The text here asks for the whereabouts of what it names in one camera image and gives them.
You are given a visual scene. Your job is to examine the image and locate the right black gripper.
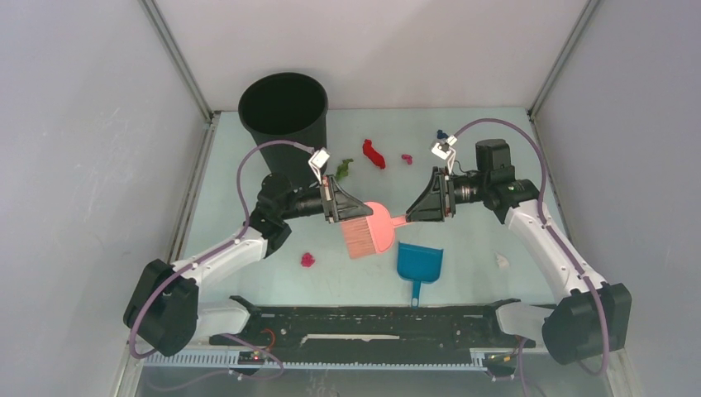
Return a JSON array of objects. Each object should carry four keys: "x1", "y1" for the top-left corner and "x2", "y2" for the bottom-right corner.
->
[{"x1": 406, "y1": 167, "x2": 489, "y2": 222}]

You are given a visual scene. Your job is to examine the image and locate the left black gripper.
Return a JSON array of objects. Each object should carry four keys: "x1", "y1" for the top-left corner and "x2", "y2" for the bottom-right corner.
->
[{"x1": 279, "y1": 175, "x2": 372, "y2": 222}]

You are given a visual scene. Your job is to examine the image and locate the pink hand brush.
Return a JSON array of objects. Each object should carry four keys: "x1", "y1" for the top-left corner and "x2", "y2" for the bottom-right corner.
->
[{"x1": 340, "y1": 202, "x2": 410, "y2": 260}]

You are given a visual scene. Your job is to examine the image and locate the blue plastic dustpan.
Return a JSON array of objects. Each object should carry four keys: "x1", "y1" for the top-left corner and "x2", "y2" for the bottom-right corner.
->
[{"x1": 397, "y1": 242, "x2": 444, "y2": 309}]

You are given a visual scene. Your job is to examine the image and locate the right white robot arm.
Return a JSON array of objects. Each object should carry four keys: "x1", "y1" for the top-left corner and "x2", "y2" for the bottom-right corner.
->
[{"x1": 406, "y1": 136, "x2": 632, "y2": 365}]

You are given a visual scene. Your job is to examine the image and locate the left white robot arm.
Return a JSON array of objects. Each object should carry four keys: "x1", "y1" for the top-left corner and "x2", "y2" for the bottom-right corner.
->
[{"x1": 123, "y1": 173, "x2": 374, "y2": 358}]

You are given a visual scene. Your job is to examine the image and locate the green paper scrap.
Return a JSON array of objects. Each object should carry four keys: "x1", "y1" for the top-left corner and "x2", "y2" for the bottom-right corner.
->
[{"x1": 335, "y1": 158, "x2": 354, "y2": 182}]

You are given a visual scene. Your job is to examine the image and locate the magenta paper scrap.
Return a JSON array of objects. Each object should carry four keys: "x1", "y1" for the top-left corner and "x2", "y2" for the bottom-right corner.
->
[{"x1": 300, "y1": 252, "x2": 316, "y2": 268}]

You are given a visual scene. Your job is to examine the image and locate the red paper scrap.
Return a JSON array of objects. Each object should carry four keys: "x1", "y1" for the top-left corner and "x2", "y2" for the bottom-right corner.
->
[{"x1": 362, "y1": 139, "x2": 386, "y2": 170}]

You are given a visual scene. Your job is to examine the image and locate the white paper scrap near edge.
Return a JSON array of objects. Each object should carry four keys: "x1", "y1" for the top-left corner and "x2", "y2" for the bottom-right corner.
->
[{"x1": 494, "y1": 252, "x2": 510, "y2": 270}]

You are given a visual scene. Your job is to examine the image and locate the black cylindrical waste bin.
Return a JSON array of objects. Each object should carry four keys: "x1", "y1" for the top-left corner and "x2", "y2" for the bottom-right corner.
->
[{"x1": 237, "y1": 72, "x2": 328, "y2": 188}]

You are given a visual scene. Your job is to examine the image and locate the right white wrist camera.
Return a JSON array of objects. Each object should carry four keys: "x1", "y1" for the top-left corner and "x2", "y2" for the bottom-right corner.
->
[{"x1": 431, "y1": 135, "x2": 457, "y2": 175}]

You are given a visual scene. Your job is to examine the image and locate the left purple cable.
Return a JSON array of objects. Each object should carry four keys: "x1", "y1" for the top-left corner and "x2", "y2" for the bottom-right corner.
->
[{"x1": 127, "y1": 139, "x2": 316, "y2": 361}]

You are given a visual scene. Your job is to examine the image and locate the purple cable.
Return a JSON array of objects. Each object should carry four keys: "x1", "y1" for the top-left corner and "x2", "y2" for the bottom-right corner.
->
[
  {"x1": 451, "y1": 117, "x2": 611, "y2": 378},
  {"x1": 127, "y1": 139, "x2": 316, "y2": 361}
]

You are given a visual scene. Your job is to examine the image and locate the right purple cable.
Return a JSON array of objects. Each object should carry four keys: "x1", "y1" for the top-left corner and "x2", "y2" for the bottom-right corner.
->
[{"x1": 451, "y1": 117, "x2": 611, "y2": 378}]

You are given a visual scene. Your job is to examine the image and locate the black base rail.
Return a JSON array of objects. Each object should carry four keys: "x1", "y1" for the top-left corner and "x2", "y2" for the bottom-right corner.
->
[{"x1": 237, "y1": 303, "x2": 519, "y2": 368}]

